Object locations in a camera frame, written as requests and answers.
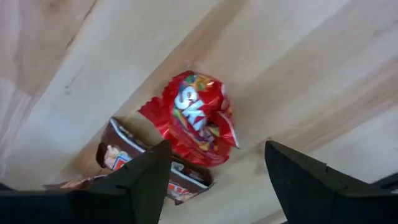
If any red Skittles candy bag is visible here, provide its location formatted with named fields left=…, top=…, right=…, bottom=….
left=138, top=70, right=240, bottom=168

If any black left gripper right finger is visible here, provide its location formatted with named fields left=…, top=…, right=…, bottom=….
left=264, top=140, right=374, bottom=224

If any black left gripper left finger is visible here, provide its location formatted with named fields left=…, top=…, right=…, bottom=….
left=88, top=139, right=173, bottom=224

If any brown Snickers candy bar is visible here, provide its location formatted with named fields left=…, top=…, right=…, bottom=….
left=42, top=174, right=108, bottom=191
left=95, top=116, right=215, bottom=206

